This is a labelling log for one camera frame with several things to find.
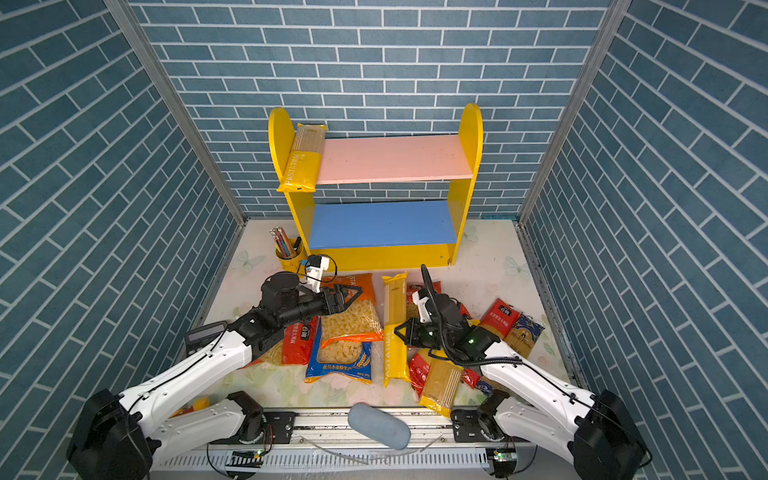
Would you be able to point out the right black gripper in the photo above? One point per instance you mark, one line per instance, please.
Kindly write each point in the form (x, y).
(411, 335)

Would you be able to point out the red fusilli bag left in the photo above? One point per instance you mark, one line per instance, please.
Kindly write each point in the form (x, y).
(294, 349)

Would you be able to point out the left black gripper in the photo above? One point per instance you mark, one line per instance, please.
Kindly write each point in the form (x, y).
(337, 306)

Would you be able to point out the orange macaroni bag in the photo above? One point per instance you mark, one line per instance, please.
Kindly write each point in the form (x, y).
(360, 323)

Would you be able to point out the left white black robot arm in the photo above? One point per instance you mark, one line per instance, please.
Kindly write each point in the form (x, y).
(123, 435)

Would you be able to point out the red fusilli bag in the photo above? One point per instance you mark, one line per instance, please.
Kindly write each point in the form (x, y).
(294, 349)
(410, 289)

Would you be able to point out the grey blue pouch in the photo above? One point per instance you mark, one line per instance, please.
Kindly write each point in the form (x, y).
(379, 426)

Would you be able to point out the yellow pencil cup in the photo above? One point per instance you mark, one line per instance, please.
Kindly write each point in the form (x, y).
(292, 264)

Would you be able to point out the blue macaroni bag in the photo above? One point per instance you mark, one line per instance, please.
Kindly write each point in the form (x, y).
(349, 359)

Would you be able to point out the black calculator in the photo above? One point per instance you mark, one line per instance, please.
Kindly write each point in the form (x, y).
(198, 338)

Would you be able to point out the yellow plush toy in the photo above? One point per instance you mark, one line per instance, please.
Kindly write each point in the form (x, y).
(198, 404)

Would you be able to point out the aluminium rail base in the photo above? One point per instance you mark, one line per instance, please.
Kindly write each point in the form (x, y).
(241, 461)

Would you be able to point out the red fusilli bag centre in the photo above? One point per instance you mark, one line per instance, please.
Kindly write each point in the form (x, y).
(410, 289)

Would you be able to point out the coloured pencils bunch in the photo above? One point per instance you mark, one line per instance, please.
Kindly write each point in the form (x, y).
(283, 241)

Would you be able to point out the yellow spaghetti bag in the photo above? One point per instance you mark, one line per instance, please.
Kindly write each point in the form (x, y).
(441, 384)
(304, 160)
(395, 350)

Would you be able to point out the dark blue spaghetti bag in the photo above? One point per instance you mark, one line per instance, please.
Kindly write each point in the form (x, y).
(523, 335)

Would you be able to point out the yellow pink blue shelf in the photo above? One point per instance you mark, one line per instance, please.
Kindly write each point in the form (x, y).
(389, 235)

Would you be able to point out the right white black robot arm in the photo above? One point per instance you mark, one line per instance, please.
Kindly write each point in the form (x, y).
(540, 396)

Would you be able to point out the red spaghetti bag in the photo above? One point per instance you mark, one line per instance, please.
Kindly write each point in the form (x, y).
(419, 368)
(499, 318)

